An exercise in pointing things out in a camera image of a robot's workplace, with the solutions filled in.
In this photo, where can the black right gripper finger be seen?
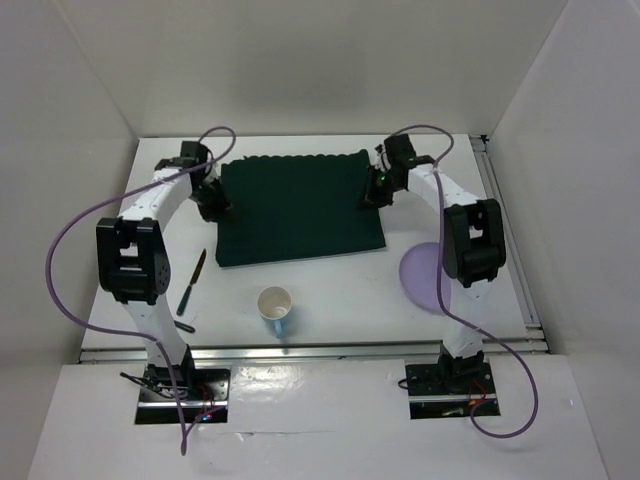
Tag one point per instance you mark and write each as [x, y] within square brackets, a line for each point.
[369, 200]
[386, 199]

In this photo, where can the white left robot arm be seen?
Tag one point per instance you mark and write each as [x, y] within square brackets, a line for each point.
[133, 261]

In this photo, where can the aluminium front rail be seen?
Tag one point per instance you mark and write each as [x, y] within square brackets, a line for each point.
[535, 343]

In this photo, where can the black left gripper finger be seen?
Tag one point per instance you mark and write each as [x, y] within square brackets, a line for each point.
[226, 210]
[209, 212]

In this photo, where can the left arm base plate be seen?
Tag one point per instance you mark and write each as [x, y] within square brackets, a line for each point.
[206, 401]

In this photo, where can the lilac plate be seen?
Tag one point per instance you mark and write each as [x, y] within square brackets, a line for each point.
[418, 276]

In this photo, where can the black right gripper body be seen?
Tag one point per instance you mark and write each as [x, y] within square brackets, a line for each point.
[384, 182]

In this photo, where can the gold fork green handle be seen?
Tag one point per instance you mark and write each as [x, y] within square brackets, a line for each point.
[185, 327]

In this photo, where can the dark green cloth placemat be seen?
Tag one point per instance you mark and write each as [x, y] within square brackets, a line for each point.
[296, 207]

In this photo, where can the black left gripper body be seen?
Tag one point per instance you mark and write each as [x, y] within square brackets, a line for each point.
[209, 192]

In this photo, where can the blue mug white inside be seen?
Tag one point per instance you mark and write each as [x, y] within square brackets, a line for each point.
[274, 306]

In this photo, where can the gold knife green handle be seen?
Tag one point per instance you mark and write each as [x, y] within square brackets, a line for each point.
[193, 280]

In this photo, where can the aluminium right side rail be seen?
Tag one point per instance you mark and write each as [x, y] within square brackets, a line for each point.
[531, 320]

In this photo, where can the aluminium rail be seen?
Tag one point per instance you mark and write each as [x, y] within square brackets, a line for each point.
[535, 343]
[531, 320]

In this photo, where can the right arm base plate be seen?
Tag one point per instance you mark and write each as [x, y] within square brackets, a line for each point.
[430, 398]

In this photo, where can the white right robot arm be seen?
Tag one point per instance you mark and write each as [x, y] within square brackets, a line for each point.
[457, 271]

